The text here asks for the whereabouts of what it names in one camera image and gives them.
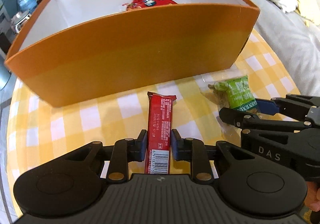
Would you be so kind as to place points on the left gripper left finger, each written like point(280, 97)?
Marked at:
point(125, 151)

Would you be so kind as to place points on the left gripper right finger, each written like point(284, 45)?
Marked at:
point(193, 151)

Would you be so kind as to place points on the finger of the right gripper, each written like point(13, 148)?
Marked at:
point(245, 120)
point(293, 106)

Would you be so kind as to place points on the green raisin packet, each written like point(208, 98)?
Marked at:
point(231, 93)

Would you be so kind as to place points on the red snack bar wrapper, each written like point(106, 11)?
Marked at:
point(159, 130)

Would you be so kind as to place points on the red cartoon snack bag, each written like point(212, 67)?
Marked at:
point(140, 4)

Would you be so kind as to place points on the right human hand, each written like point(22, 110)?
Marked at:
point(312, 203)

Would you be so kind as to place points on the grey sofa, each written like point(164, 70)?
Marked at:
point(295, 44)

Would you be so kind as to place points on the yellow checkered tablecloth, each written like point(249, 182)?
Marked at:
point(38, 133)

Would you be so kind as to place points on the orange cardboard box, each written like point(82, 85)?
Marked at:
point(70, 51)

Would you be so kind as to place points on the grey trash bin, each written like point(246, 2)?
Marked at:
point(4, 75)

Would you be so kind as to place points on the small white stool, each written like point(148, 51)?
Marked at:
point(18, 20)

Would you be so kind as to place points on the blue water jug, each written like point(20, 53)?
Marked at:
point(27, 5)

